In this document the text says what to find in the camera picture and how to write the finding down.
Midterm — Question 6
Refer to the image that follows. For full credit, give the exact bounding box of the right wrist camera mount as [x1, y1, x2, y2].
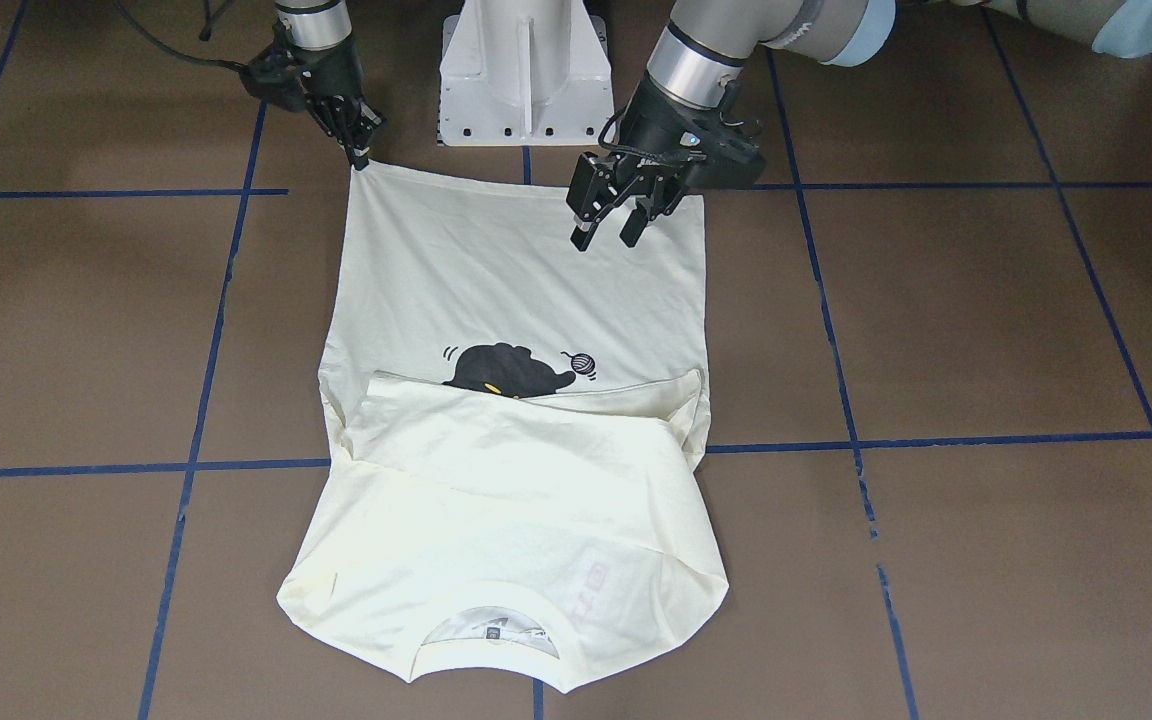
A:
[238, 54, 306, 113]

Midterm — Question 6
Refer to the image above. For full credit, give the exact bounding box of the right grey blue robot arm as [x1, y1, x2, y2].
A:
[238, 1, 385, 170]

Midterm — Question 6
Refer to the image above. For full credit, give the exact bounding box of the cream long-sleeve cat shirt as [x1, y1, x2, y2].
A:
[276, 161, 730, 692]

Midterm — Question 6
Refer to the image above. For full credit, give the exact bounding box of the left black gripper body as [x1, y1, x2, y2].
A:
[566, 77, 728, 222]

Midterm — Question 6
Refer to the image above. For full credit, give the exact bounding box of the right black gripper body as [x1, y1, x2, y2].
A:
[252, 38, 369, 136]

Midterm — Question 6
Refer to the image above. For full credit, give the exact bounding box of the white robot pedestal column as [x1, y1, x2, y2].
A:
[435, 1, 614, 147]

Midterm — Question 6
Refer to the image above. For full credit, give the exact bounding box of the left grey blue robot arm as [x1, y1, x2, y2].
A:
[566, 1, 899, 251]

